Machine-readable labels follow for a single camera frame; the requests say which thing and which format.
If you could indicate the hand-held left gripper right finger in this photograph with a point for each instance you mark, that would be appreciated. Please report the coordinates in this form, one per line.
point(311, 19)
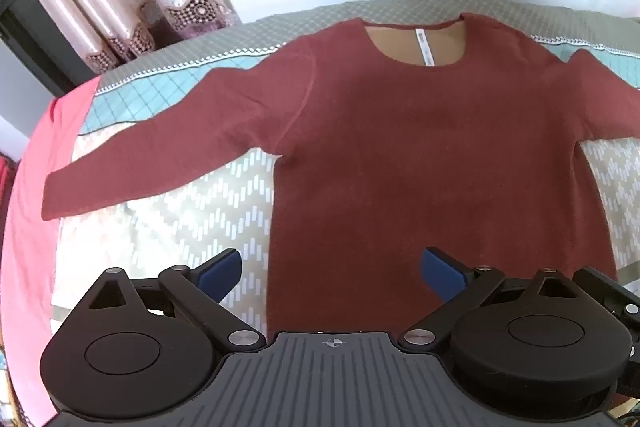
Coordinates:
point(440, 273)

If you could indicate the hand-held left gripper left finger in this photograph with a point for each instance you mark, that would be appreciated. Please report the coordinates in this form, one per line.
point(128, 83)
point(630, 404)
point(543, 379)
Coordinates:
point(221, 273)

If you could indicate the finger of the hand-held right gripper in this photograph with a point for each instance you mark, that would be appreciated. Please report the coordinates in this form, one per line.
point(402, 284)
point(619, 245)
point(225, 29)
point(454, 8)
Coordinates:
point(607, 292)

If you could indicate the dark red sweater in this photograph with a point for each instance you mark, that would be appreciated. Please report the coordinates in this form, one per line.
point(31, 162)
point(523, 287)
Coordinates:
point(400, 157)

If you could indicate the zigzag patterned blanket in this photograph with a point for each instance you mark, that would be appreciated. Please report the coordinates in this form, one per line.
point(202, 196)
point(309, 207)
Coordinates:
point(200, 202)

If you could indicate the pink bed sheet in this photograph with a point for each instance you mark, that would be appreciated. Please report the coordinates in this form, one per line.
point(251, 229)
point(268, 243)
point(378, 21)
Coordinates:
point(30, 232)

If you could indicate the dark window frame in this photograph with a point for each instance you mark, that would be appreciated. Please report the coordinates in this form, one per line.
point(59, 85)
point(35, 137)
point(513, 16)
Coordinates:
point(30, 32)

